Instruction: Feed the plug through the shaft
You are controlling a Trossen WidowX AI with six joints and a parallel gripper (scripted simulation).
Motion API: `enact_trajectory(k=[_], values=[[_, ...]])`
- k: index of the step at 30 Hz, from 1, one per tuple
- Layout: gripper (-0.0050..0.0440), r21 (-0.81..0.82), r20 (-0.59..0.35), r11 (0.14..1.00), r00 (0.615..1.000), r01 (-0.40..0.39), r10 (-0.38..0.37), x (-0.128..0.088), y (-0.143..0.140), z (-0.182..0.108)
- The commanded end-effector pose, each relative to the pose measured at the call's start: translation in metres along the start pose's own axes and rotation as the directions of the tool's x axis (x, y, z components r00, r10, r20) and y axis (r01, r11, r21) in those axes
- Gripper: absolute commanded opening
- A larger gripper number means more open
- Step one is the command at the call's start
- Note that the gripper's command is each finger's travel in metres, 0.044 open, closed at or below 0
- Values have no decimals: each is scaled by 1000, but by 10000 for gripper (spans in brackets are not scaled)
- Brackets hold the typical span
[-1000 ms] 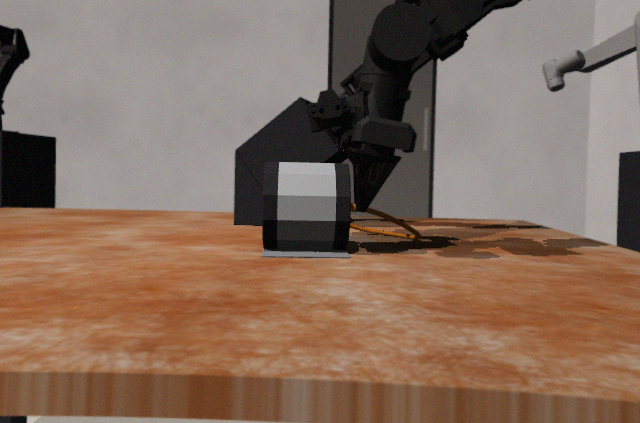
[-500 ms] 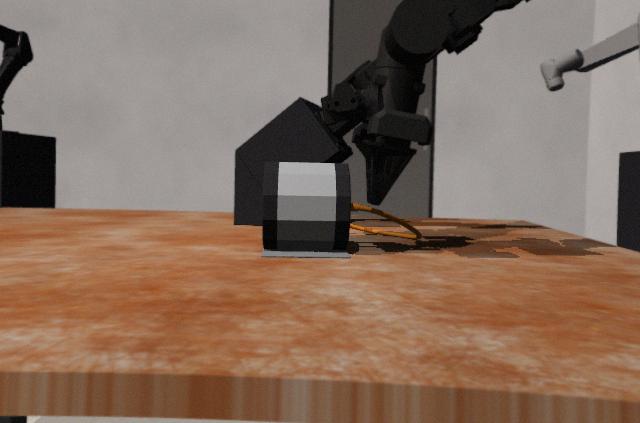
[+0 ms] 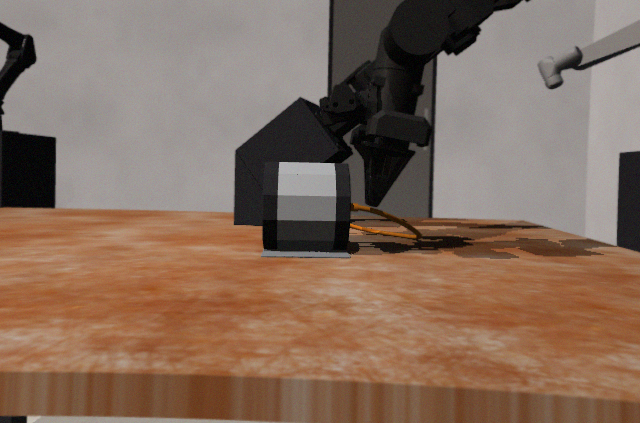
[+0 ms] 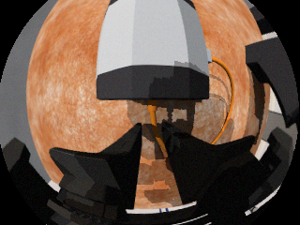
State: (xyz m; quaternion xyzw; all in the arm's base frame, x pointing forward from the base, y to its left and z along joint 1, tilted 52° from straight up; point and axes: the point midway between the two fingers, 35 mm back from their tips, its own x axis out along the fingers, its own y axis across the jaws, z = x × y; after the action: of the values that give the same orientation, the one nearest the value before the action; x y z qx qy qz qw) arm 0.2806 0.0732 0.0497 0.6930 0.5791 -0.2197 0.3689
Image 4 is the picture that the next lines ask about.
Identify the orange cable with grey plug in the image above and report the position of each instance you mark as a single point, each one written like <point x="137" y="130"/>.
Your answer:
<point x="152" y="107"/>

